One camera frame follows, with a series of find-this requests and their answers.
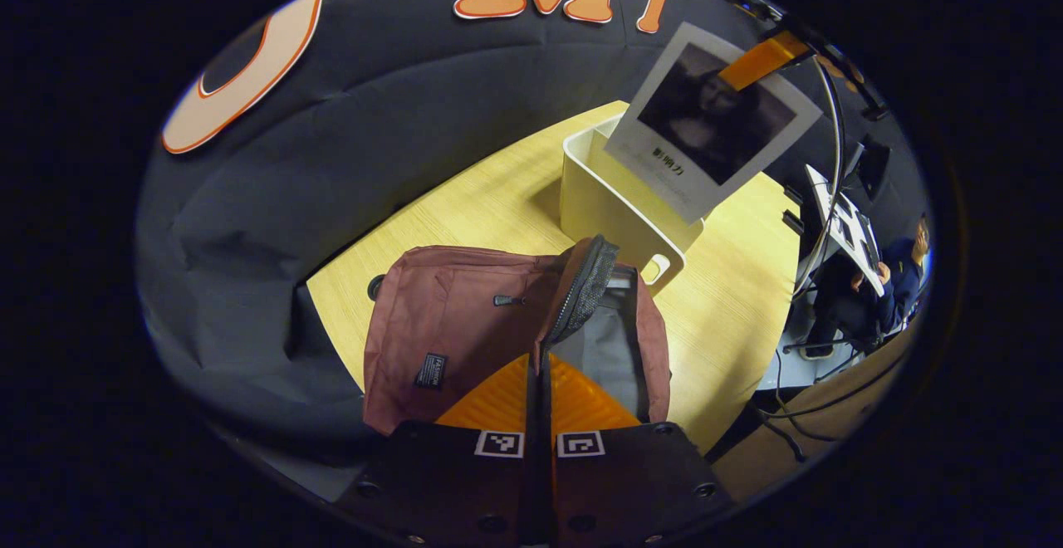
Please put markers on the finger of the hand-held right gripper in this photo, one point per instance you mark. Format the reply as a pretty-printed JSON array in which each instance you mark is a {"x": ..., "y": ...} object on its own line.
[{"x": 764, "y": 60}]

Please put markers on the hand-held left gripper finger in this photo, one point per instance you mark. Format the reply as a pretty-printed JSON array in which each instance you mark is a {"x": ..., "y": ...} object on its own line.
[
  {"x": 531, "y": 465},
  {"x": 549, "y": 481}
]

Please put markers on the white portrait cover book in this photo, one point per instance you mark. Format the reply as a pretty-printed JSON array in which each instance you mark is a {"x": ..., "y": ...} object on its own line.
[{"x": 714, "y": 116}]

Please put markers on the maroon schoolbag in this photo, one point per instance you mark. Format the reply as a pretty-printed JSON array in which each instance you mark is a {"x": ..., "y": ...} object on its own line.
[{"x": 457, "y": 324}]

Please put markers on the cream plastic bookshelf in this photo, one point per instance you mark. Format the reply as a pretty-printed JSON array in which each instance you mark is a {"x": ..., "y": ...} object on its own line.
[{"x": 598, "y": 199}]

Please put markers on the dark computer monitor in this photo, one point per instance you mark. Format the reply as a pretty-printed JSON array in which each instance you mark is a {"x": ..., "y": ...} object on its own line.
[{"x": 872, "y": 166}]

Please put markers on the wooden side table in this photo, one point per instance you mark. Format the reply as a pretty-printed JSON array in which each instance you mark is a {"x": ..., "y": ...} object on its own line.
[{"x": 814, "y": 432}]

